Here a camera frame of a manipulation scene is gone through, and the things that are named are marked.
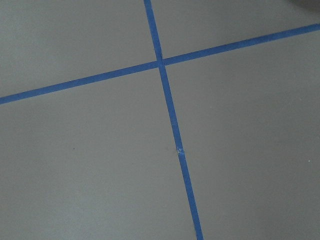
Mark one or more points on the long blue tape strip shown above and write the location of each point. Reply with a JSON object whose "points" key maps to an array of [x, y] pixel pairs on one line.
{"points": [[173, 119]]}

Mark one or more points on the crossing blue tape strip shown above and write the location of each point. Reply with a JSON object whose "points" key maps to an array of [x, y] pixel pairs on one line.
{"points": [[154, 64]]}

